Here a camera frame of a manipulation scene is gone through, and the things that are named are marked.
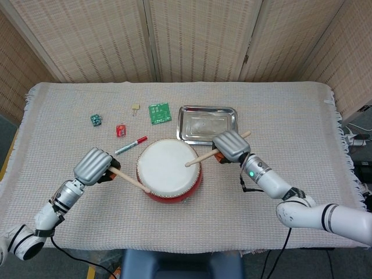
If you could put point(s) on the white power strip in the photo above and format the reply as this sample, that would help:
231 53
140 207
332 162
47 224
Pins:
359 142

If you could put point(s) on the woven folding screen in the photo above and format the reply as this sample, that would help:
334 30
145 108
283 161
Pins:
87 43

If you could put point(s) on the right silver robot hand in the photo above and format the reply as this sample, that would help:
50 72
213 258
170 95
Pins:
232 145

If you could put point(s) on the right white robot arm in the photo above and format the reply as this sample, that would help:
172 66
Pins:
305 212

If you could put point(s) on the black box device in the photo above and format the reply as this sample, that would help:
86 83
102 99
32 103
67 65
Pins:
363 171

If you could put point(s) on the small red drum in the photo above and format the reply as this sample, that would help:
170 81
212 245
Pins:
168 174

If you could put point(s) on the small red electronic module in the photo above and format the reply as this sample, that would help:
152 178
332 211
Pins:
121 130

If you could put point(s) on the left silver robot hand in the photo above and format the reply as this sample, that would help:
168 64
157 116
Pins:
91 167

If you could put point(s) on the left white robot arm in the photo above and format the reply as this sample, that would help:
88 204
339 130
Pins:
46 216

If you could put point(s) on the large green circuit board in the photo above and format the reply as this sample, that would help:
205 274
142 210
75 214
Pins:
160 113

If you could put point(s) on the yellow binder clip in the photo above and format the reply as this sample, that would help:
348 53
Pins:
135 107

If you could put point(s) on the red capped marker pen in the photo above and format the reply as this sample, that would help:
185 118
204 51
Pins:
128 146

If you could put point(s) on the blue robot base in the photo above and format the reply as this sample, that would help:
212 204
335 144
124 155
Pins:
180 267

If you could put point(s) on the wooden drumstick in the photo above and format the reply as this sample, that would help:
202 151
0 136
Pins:
130 180
200 159

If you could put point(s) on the beige woven tablecloth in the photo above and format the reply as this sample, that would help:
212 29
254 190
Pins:
290 130

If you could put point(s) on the small green electronic module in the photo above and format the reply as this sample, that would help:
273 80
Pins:
96 120

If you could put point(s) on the clear plastic bag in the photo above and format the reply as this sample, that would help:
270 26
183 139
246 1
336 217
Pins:
98 257

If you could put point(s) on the stainless steel tray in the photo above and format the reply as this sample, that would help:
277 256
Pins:
200 122

